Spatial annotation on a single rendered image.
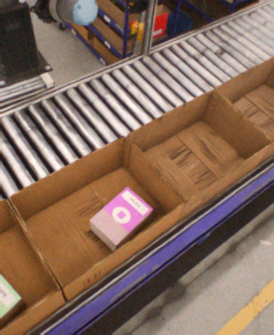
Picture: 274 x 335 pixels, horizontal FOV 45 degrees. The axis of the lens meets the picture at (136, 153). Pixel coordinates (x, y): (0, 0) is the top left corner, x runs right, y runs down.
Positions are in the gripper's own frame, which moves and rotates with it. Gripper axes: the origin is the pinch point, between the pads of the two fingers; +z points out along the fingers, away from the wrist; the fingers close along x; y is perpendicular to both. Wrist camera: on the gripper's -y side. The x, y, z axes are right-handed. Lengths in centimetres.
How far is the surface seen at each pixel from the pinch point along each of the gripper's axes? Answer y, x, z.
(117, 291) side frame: 73, 15, -84
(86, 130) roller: 37, 34, -24
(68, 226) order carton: 66, 12, -61
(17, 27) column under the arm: 11.0, 4.2, 8.9
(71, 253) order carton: 72, 11, -67
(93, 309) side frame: 79, 10, -83
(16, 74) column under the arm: 27.9, 18.7, 18.5
